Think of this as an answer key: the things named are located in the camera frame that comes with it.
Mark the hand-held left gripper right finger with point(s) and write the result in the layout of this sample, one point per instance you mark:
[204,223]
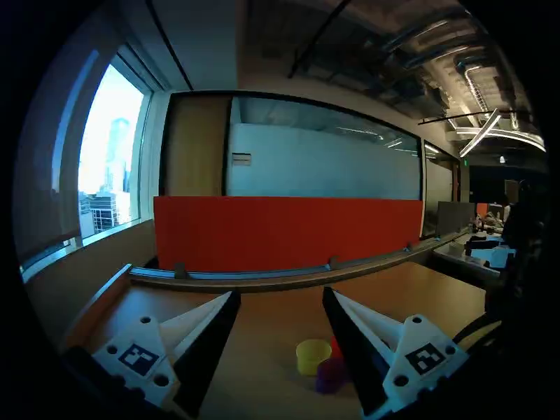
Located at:
[415,337]

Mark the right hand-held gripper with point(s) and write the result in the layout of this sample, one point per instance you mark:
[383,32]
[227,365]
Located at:
[523,271]

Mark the red desk screen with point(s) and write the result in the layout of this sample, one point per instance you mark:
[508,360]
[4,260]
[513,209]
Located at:
[284,232]

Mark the purple plastic cup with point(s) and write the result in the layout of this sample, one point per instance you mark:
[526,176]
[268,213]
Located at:
[330,376]

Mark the red plastic cup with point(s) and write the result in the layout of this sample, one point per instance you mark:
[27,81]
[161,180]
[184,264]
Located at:
[335,345]

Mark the grey desk screen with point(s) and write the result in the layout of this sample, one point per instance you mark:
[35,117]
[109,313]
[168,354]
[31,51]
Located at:
[455,218]

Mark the yellow plastic cup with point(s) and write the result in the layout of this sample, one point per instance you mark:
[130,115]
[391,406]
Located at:
[311,355]

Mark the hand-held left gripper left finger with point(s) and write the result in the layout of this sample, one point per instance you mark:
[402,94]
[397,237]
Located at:
[144,337]

